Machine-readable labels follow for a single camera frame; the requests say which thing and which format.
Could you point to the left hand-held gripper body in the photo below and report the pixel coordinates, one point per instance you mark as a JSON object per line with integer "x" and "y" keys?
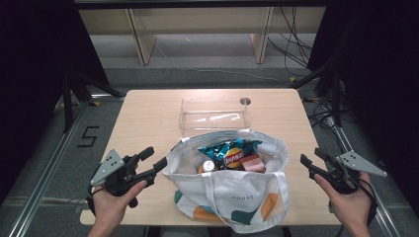
{"x": 110, "y": 164}

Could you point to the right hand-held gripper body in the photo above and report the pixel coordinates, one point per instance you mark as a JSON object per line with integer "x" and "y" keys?
{"x": 357, "y": 163}

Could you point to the brown carton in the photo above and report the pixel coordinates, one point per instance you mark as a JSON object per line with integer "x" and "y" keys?
{"x": 253, "y": 163}

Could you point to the blue chip bag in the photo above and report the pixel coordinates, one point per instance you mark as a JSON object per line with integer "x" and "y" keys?
{"x": 227, "y": 153}

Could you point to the white patterned tote bag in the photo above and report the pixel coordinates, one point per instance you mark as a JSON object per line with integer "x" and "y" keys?
{"x": 243, "y": 194}

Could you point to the clear plastic tray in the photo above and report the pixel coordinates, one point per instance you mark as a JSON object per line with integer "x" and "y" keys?
{"x": 214, "y": 113}

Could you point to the person's left hand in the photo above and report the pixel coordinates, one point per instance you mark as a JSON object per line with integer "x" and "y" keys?
{"x": 110, "y": 207}

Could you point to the person's right hand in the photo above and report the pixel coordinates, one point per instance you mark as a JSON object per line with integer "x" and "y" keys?
{"x": 349, "y": 207}

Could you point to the orange juice bottle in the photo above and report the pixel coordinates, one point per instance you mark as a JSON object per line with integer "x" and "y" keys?
{"x": 208, "y": 166}

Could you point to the black metal stand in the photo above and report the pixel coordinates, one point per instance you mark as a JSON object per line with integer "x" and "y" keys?
{"x": 336, "y": 95}
{"x": 67, "y": 105}

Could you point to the black curtain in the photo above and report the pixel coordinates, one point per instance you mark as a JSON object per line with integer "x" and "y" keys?
{"x": 33, "y": 82}
{"x": 378, "y": 82}

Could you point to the grey round table grommet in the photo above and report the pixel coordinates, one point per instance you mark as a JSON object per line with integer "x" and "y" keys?
{"x": 245, "y": 101}

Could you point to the light wooden desk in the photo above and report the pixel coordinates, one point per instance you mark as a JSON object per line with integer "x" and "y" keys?
{"x": 108, "y": 19}

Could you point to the aluminium floor rail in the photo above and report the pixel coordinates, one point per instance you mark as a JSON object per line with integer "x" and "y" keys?
{"x": 42, "y": 184}
{"x": 362, "y": 184}

